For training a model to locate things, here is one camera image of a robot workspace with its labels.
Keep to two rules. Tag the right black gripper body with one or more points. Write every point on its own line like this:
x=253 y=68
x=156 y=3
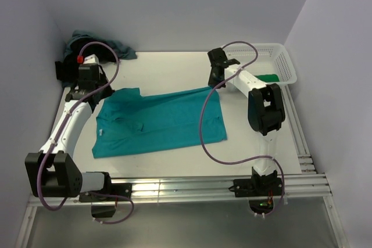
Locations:
x=213 y=81

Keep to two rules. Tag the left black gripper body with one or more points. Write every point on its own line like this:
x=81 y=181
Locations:
x=106 y=92

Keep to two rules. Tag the teal t-shirt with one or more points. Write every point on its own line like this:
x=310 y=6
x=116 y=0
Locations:
x=129 y=123

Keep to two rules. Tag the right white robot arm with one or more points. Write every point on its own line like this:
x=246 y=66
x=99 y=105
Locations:
x=265 y=116

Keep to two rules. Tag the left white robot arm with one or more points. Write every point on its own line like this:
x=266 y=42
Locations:
x=52 y=171

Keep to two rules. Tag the black t-shirt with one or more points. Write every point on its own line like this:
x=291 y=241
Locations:
x=67 y=70

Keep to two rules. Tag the white plastic basket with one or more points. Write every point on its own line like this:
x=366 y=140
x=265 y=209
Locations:
x=273 y=59

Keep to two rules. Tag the rolled green t-shirt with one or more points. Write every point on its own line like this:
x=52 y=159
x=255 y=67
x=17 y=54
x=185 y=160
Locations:
x=268 y=78

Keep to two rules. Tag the grey-blue t-shirt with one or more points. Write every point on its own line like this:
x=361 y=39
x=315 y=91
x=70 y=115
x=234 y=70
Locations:
x=122 y=49

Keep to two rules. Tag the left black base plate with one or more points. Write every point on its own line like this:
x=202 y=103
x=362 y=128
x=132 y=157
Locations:
x=121 y=189

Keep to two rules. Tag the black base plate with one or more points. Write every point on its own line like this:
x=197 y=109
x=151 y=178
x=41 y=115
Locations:
x=121 y=189
x=258 y=186

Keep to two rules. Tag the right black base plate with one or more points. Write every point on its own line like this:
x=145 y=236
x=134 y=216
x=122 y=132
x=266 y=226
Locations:
x=258 y=186

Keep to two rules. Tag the aluminium rail frame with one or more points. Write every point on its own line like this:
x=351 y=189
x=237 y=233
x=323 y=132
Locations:
x=196 y=174

